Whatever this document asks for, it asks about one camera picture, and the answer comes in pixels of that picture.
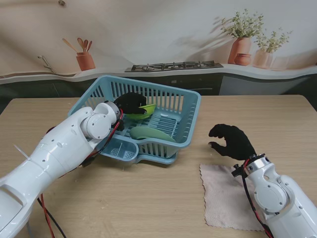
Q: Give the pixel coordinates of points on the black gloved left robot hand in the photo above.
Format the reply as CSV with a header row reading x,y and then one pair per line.
x,y
130,102

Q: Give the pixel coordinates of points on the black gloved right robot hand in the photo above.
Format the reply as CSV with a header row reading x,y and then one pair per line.
x,y
235,143

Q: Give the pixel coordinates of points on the lime green bowl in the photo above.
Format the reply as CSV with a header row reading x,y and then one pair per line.
x,y
147,110

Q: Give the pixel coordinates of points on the pale green plate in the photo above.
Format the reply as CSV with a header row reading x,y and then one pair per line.
x,y
151,134

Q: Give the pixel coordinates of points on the beige wiping cloth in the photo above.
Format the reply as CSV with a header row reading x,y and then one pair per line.
x,y
223,200

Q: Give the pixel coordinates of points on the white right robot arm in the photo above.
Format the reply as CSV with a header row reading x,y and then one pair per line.
x,y
277,198

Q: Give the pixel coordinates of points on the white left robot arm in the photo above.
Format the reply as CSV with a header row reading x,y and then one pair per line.
x,y
54,161

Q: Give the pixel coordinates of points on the blue plastic dish rack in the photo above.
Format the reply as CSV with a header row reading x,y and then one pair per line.
x,y
168,119

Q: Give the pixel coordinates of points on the printed kitchen backdrop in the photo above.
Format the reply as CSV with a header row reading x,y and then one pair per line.
x,y
158,37

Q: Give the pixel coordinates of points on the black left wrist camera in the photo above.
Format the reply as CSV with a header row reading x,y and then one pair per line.
x,y
121,126

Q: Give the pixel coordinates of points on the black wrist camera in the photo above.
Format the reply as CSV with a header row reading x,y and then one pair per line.
x,y
237,171
121,126

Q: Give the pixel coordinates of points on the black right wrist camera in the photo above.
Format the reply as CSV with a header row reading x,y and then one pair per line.
x,y
237,171

